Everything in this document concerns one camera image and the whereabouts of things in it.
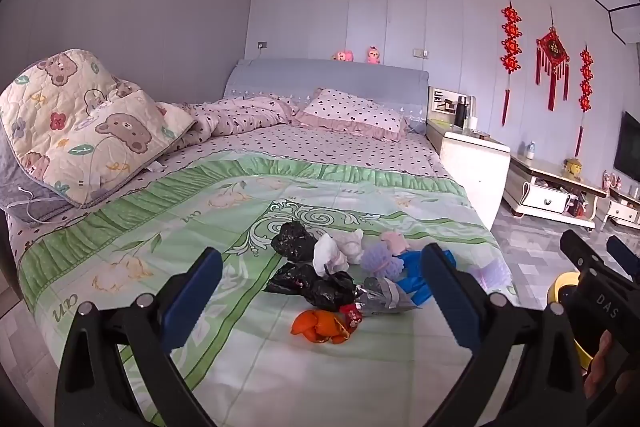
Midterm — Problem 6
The purple knitted ball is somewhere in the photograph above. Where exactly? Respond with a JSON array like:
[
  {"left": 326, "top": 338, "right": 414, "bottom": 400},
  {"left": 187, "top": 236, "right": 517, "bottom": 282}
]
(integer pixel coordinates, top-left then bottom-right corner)
[{"left": 360, "top": 241, "right": 406, "bottom": 280}]

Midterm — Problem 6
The blue plastic glove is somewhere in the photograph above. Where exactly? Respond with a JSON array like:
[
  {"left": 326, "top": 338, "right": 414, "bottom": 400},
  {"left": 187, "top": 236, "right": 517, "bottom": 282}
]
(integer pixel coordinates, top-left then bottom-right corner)
[{"left": 397, "top": 247, "right": 458, "bottom": 308}]

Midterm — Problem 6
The red snack wrapper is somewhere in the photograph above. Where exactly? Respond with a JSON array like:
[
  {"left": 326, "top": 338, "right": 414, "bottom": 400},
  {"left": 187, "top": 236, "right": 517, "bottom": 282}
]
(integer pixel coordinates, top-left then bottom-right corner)
[{"left": 340, "top": 302, "right": 365, "bottom": 333}]

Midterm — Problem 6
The polka dot bed sheet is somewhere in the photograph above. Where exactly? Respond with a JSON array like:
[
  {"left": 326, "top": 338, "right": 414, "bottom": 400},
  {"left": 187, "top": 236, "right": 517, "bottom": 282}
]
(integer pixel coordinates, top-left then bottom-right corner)
[{"left": 5, "top": 127, "right": 456, "bottom": 268}]

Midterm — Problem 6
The green small packet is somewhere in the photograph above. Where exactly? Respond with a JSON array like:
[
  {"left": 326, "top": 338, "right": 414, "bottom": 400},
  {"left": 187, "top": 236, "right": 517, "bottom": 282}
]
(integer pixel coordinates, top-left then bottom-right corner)
[{"left": 356, "top": 277, "right": 418, "bottom": 315}]

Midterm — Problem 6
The red diamond knot ornament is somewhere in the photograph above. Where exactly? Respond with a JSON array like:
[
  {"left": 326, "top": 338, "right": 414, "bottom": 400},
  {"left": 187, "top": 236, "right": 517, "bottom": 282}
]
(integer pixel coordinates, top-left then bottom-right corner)
[{"left": 535, "top": 7, "right": 572, "bottom": 112}]

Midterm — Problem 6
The white nightstand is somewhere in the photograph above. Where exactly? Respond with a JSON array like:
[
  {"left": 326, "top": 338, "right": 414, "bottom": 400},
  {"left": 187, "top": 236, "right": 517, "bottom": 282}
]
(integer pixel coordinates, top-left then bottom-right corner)
[{"left": 426, "top": 117, "right": 512, "bottom": 223}]

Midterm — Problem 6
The green floral blanket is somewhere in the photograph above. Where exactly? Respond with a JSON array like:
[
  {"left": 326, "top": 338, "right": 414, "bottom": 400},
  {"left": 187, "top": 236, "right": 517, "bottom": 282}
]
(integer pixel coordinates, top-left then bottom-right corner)
[{"left": 17, "top": 157, "right": 518, "bottom": 427}]

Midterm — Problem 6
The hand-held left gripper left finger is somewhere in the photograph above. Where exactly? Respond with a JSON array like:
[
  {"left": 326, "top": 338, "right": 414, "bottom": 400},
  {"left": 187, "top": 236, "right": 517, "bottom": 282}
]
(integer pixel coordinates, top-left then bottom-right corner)
[{"left": 54, "top": 247, "right": 224, "bottom": 427}]

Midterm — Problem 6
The yellow rimmed trash bin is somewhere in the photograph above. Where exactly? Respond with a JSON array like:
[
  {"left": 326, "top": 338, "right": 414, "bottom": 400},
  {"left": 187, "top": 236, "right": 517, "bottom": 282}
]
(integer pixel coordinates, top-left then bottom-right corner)
[{"left": 545, "top": 271, "right": 596, "bottom": 360}]

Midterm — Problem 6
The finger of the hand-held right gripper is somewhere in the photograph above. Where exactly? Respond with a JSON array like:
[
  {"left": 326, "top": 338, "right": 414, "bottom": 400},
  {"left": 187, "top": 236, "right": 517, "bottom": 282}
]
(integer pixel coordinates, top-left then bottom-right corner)
[
  {"left": 606, "top": 236, "right": 640, "bottom": 282},
  {"left": 560, "top": 229, "right": 602, "bottom": 282}
]

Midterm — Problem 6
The polka dot duvet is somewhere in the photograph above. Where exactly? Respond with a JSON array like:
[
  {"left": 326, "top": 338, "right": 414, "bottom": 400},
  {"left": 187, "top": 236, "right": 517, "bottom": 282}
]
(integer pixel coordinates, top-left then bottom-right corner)
[{"left": 155, "top": 93, "right": 301, "bottom": 148}]

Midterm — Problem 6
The black plastic bag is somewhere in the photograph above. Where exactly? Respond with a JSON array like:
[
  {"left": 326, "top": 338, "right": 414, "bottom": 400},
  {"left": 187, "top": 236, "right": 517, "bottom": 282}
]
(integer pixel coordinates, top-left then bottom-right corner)
[
  {"left": 264, "top": 262, "right": 321, "bottom": 295},
  {"left": 305, "top": 271, "right": 358, "bottom": 312},
  {"left": 271, "top": 222, "right": 318, "bottom": 264}
]

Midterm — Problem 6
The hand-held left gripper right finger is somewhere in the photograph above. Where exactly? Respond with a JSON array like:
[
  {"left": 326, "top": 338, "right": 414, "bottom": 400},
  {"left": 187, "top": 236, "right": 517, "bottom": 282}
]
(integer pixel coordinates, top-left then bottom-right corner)
[{"left": 419, "top": 243, "right": 586, "bottom": 427}]

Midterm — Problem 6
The polka dot pillow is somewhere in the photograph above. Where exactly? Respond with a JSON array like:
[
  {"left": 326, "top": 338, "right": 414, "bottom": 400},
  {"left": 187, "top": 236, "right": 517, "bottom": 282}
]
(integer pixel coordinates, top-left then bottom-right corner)
[{"left": 292, "top": 88, "right": 407, "bottom": 142}]

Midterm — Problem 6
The long red knot string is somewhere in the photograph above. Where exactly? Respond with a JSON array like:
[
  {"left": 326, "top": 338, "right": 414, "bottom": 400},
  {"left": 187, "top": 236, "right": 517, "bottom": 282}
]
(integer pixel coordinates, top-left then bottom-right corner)
[
  {"left": 574, "top": 46, "right": 596, "bottom": 158},
  {"left": 501, "top": 1, "right": 522, "bottom": 126}
]

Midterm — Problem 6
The black wall television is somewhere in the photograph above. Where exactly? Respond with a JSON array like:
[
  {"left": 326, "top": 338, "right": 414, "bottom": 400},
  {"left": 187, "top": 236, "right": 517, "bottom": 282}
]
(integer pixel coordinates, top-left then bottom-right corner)
[{"left": 612, "top": 111, "right": 640, "bottom": 184}]

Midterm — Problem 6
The bear print quilt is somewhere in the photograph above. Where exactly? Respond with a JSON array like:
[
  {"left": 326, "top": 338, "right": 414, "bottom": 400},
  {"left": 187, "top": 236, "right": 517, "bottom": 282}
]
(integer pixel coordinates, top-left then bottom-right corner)
[{"left": 0, "top": 49, "right": 197, "bottom": 210}]

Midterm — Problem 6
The white framed picture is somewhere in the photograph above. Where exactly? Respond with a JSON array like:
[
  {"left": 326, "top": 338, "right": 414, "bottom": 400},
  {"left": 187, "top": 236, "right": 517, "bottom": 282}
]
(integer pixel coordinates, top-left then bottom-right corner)
[{"left": 430, "top": 87, "right": 476, "bottom": 120}]

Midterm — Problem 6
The grey fabric bed headboard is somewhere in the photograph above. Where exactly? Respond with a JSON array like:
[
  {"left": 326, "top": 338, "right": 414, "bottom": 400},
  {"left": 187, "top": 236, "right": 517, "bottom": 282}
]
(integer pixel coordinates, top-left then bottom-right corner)
[{"left": 223, "top": 58, "right": 431, "bottom": 135}]

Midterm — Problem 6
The pink dotted cloth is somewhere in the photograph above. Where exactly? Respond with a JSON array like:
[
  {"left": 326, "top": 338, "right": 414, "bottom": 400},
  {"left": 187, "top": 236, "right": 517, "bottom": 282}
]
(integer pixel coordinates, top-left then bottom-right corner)
[{"left": 380, "top": 229, "right": 411, "bottom": 255}]

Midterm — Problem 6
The person's right hand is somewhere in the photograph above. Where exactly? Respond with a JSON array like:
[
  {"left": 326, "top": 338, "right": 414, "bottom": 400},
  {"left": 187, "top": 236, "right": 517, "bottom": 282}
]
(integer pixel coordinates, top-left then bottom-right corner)
[{"left": 582, "top": 331, "right": 614, "bottom": 400}]

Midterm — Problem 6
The small white cabinet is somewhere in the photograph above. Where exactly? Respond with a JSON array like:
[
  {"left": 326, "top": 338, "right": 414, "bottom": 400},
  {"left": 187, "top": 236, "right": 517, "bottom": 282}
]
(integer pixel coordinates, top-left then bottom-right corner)
[{"left": 602, "top": 187, "right": 640, "bottom": 228}]

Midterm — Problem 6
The white television cabinet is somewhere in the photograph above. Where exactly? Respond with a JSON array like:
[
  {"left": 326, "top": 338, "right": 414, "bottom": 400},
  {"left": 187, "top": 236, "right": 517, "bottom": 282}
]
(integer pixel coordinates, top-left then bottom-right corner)
[{"left": 502, "top": 152, "right": 608, "bottom": 230}]

